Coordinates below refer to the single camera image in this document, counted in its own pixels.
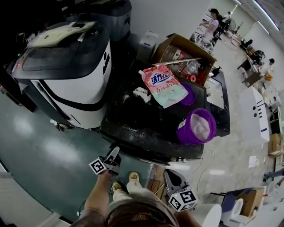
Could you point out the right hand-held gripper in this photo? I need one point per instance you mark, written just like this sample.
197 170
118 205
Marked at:
180 197

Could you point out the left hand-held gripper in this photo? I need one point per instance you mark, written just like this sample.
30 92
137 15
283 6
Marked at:
111 165

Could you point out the black washing machine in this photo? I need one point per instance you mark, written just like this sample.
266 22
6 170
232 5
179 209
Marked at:
137 115

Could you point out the person's left forearm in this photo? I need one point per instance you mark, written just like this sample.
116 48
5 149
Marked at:
96 195

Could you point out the white and black machine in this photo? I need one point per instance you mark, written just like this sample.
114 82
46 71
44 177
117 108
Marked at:
75 88

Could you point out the pink detergent pouch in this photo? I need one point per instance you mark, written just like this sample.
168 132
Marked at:
163 88

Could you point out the white cabinet machine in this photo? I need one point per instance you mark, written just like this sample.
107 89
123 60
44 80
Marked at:
255 113

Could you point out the open cardboard box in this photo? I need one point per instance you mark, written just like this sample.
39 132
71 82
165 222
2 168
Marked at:
200 52

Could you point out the grey machine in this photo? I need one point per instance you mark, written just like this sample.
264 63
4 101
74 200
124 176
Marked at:
115 20

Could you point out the wooden planks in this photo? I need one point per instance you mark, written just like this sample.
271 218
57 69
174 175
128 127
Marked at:
156 181

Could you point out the person's beige shoe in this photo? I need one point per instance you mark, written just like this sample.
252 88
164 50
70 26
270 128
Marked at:
116 186
133 176

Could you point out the person's beige trousers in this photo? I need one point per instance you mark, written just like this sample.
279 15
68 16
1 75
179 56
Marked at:
131 188

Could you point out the person's brown shirt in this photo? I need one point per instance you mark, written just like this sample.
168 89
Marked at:
142 210

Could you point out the white round bin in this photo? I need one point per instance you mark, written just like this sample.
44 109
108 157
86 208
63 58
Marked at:
206 216

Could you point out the purple tub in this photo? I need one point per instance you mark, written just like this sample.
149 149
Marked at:
195 130

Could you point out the dark blue crate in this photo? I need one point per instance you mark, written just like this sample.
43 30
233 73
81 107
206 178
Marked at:
231 199

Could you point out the spilled white powder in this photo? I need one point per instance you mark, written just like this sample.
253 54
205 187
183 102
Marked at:
142 93

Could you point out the sheet of paper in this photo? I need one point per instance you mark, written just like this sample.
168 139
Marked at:
253 161

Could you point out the small cardboard box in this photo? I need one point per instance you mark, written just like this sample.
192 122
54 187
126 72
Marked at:
251 201

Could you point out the purple lid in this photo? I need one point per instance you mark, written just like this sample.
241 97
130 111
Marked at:
189 95

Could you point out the red tape roll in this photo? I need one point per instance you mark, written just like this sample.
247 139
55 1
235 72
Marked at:
190 78

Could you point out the stacked cardboard boxes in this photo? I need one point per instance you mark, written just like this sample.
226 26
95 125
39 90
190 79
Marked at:
275 145

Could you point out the metal rod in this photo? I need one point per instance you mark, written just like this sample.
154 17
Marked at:
177 61

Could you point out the clear plastic bottle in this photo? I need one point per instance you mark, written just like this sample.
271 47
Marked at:
190 67

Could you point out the white box appliance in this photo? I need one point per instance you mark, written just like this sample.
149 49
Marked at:
148 44

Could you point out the black pump bottle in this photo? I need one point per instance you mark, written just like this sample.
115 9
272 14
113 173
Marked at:
217 71

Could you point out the clear bottle with red label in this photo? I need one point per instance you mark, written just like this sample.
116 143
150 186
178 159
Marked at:
175 53

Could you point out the beige moulded tray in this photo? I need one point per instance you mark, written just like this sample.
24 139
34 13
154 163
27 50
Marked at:
60 33

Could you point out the brown work desk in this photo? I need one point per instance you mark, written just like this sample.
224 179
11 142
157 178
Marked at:
249 71

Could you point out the black chair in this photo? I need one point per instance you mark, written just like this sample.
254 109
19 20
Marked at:
246 43

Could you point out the standing fan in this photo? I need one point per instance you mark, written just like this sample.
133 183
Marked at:
232 23

